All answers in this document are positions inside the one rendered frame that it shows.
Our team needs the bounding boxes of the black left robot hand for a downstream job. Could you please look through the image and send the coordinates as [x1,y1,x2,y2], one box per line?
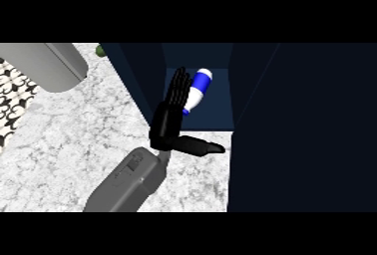
[149,66,226,157]

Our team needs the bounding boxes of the blue and white water bottle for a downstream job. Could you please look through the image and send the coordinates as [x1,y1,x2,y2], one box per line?
[182,68,214,117]

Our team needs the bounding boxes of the dark blue open cabinet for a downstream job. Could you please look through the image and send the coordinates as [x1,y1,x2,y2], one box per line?
[99,43,282,132]

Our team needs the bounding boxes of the grey rounded appliance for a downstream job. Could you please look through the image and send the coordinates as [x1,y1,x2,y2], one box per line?
[0,43,90,94]

